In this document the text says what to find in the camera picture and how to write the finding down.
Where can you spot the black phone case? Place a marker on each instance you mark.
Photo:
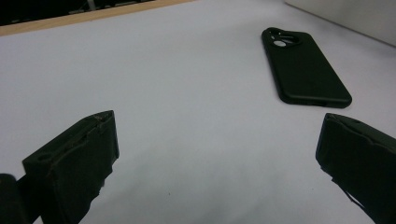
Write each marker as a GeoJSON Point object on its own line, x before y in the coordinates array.
{"type": "Point", "coordinates": [305, 74]}

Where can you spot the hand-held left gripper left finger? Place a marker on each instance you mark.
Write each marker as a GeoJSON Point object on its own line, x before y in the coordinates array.
{"type": "Point", "coordinates": [74, 165]}

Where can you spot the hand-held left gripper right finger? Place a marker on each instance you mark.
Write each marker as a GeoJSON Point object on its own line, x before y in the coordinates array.
{"type": "Point", "coordinates": [364, 161]}

